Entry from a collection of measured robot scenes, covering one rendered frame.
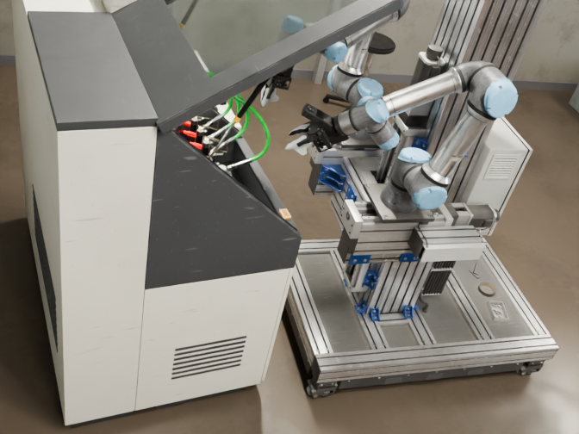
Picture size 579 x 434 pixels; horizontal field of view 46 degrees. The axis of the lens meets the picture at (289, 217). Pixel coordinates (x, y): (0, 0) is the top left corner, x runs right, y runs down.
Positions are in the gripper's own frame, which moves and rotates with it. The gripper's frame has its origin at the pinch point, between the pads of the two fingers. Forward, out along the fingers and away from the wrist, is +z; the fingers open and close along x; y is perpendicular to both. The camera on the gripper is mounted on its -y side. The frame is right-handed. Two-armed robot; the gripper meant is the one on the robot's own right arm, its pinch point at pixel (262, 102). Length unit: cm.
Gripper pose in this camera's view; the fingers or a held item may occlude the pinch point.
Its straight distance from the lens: 275.0
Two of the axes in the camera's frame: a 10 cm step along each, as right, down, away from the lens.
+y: 8.8, 0.5, 4.6
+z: -3.1, 8.1, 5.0
